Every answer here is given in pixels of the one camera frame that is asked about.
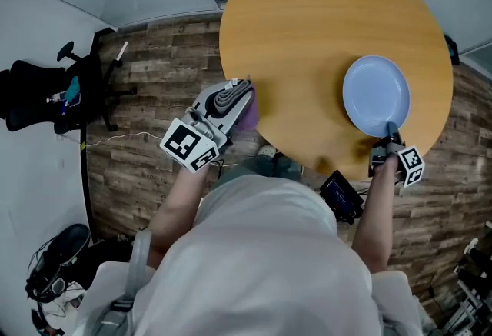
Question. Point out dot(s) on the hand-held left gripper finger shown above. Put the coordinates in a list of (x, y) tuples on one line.
[(215, 88), (241, 108)]

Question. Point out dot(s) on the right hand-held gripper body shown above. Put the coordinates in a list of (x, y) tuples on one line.
[(411, 165)]

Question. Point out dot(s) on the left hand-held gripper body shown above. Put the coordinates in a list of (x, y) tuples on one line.
[(184, 142)]

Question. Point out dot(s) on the grey and purple cloth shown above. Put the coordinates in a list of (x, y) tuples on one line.
[(248, 115)]

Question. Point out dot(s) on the blue plate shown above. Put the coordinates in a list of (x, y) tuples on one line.
[(374, 94)]

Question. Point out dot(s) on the person's right forearm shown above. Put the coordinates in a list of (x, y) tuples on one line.
[(378, 215)]

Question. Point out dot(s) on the person's left forearm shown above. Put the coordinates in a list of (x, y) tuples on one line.
[(177, 207)]

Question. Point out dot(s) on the person's light shoe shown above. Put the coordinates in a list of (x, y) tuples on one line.
[(266, 151)]

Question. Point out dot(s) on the person's jeans legs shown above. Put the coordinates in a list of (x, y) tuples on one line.
[(261, 167)]

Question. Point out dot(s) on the black electronic device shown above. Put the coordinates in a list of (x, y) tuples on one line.
[(340, 196)]

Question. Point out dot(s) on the teal object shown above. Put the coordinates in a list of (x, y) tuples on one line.
[(73, 90)]

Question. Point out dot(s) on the small plastic bottle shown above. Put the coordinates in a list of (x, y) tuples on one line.
[(57, 98)]

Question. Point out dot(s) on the metal rack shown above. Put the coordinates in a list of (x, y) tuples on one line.
[(471, 288)]

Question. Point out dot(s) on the person's white shirt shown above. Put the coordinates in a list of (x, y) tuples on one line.
[(261, 265)]

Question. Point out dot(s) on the black office chair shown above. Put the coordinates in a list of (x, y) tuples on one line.
[(34, 96)]

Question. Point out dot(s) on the black headset gear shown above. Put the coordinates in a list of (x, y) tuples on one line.
[(57, 261)]

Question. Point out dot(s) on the black metal frame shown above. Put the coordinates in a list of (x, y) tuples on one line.
[(86, 173)]

